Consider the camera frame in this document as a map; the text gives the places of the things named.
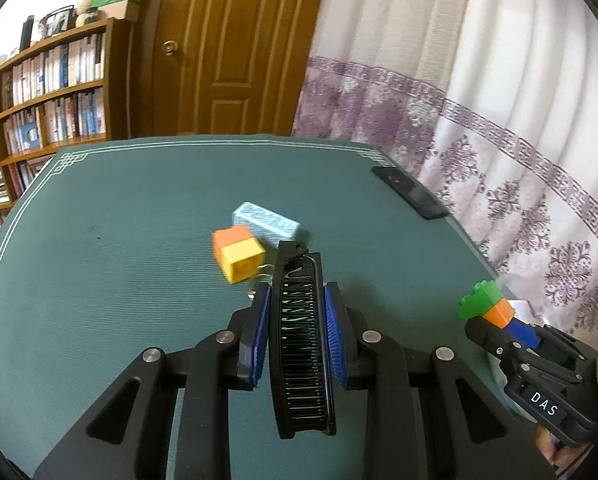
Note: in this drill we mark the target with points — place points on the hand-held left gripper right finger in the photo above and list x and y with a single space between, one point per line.
336 342

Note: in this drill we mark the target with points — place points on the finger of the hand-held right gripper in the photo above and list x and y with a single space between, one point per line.
489 335
526 335

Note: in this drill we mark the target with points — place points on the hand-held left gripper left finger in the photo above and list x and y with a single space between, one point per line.
259 337

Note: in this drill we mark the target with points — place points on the green and orange toy block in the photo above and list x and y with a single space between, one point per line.
479 302

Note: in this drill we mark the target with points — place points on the black comb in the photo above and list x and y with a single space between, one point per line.
301 360

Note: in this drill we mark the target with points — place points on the green cloth-covered desktop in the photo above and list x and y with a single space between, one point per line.
129 240

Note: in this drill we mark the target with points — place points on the person's right hand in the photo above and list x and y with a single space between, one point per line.
559 455

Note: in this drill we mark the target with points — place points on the orange and yellow toy block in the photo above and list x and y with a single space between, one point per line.
239 255

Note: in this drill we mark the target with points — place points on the light blue small box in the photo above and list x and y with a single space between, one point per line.
269 221

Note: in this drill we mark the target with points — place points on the black smartphone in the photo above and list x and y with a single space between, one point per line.
411 192

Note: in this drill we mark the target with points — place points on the white and purple patterned curtain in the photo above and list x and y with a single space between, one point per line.
479 110

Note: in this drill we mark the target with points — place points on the wooden bookshelf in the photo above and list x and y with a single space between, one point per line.
121 85

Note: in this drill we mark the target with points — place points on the wooden door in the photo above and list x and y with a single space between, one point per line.
234 45

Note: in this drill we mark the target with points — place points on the brass door knob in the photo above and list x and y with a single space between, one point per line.
170 48

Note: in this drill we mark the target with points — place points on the rows of shelved books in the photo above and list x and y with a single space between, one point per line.
54 90

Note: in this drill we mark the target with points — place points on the pale round jar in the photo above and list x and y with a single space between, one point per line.
88 11

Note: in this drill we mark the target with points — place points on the picture frame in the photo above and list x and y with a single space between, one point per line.
58 22

